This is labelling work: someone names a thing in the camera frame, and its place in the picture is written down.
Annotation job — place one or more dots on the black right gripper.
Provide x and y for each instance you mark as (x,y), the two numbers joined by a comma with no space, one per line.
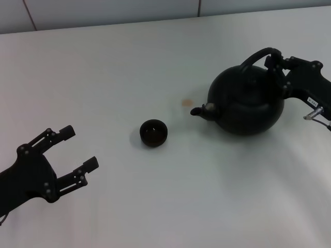
(307,82)

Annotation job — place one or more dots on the small dark teacup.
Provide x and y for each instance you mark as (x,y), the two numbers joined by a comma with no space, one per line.
(153,134)

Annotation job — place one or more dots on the black round teapot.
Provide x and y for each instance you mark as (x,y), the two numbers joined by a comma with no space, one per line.
(245,108)

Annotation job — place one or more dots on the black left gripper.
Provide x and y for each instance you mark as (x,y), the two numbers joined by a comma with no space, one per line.
(26,178)

